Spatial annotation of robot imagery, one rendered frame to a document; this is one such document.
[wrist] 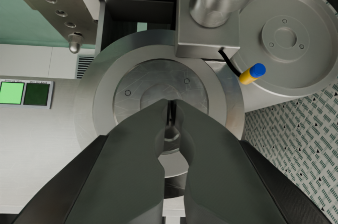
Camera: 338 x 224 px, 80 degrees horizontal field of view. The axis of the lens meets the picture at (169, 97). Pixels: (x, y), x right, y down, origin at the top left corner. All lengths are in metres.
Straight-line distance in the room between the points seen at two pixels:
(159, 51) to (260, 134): 0.26
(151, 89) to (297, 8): 0.18
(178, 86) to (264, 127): 0.25
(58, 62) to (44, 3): 2.86
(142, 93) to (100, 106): 0.04
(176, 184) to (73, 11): 0.41
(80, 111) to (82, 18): 0.34
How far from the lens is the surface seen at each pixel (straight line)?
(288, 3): 0.26
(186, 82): 0.16
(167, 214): 0.54
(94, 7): 0.24
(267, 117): 0.37
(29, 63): 3.52
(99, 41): 0.21
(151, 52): 0.19
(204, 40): 0.17
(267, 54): 0.22
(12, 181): 0.61
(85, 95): 0.19
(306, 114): 0.30
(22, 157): 0.60
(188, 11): 0.18
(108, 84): 0.18
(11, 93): 0.62
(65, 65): 3.29
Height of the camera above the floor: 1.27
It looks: 11 degrees down
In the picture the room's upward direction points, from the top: 178 degrees counter-clockwise
